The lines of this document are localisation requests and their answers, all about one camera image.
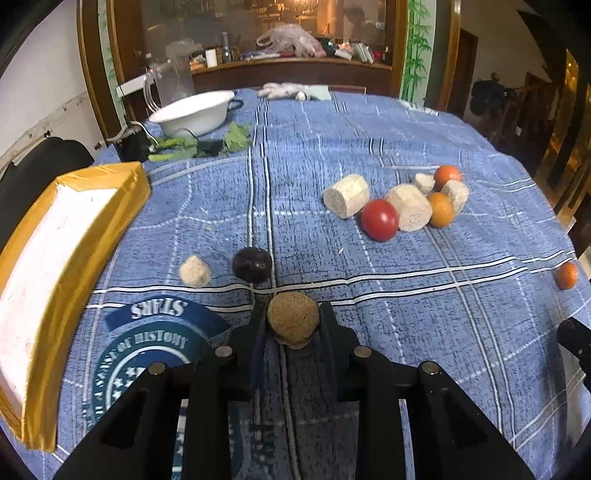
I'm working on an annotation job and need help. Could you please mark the dark purple plum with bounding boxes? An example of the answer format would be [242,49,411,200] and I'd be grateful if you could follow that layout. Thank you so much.
[231,247,273,284]

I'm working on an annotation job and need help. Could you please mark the red tomato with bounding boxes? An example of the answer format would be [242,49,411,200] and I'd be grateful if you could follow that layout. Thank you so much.
[361,199,399,242]

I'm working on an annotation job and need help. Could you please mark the orange fruit at back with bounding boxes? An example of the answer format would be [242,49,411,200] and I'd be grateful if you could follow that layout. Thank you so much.
[434,165,463,191]

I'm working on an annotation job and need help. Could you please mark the orange tangerine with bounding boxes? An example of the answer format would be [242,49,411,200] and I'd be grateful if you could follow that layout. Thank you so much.
[555,262,579,290]

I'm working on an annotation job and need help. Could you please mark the beige foam piece right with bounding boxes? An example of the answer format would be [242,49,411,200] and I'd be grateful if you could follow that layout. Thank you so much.
[441,179,469,215]

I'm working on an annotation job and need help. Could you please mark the white enamel bowl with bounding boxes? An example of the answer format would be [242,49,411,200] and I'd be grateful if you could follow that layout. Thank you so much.
[148,90,243,138]

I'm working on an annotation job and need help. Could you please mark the white work gloves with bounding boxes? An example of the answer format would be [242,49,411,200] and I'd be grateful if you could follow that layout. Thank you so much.
[257,82,332,101]

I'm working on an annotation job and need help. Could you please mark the small beige foam piece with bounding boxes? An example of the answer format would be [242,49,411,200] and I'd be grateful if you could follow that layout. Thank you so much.
[413,173,436,195]

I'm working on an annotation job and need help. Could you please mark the black power adapter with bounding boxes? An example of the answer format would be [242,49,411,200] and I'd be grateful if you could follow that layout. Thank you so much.
[113,121,154,163]

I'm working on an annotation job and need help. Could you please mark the blue plaid tablecloth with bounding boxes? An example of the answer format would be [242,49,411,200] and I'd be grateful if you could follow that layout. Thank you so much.
[0,87,591,480]

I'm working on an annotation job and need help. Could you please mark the pink plastic bag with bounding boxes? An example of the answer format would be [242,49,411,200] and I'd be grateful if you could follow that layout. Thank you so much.
[256,24,327,58]

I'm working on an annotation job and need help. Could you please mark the yellow taped foam tray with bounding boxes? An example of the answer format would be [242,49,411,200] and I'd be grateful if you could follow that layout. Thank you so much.
[1,162,150,452]

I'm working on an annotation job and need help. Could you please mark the wooden sideboard counter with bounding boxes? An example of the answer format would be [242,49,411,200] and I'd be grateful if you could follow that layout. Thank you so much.
[192,57,394,96]

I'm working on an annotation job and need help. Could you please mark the small beige foam ball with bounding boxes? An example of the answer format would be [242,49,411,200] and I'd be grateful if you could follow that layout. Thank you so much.
[178,255,211,288]

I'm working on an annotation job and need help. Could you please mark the black leather sofa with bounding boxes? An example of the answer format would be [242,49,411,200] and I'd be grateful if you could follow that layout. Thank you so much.
[0,137,93,248]

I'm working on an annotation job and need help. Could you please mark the green leafy vegetable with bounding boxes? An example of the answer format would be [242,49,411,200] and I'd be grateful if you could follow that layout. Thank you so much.
[147,122,252,162]

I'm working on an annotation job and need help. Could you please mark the orange fruit near cylinders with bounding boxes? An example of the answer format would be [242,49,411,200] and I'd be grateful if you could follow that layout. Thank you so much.
[429,192,455,228]

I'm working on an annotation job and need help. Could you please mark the large beige foam cylinder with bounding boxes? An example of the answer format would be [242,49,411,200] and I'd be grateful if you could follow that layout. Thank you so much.
[322,174,370,219]

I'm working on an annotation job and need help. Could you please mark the brown fuzzy round fruit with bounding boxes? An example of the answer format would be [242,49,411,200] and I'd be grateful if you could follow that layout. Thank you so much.
[266,291,320,350]

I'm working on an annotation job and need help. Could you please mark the beige foam cylinder middle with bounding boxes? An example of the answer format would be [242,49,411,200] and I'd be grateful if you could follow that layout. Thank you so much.
[385,184,433,232]

